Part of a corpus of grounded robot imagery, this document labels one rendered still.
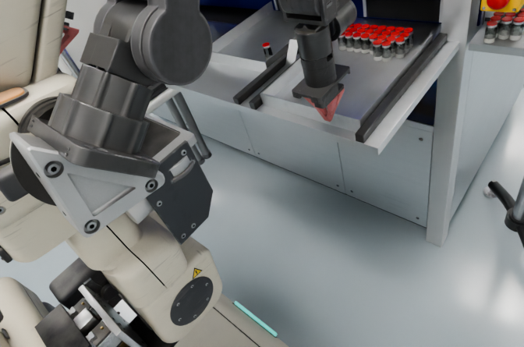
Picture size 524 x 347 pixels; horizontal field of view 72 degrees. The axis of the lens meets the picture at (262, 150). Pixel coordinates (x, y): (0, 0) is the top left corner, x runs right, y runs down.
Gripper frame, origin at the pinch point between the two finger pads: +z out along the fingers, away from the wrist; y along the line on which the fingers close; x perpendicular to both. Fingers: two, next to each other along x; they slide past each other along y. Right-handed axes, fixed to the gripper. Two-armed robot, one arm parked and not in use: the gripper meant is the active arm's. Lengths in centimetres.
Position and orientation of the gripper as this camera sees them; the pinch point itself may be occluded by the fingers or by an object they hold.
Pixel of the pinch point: (327, 117)
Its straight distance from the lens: 73.8
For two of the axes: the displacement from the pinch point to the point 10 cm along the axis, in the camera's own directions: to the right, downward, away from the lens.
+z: 2.6, 7.1, 6.6
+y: 6.3, -6.4, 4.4
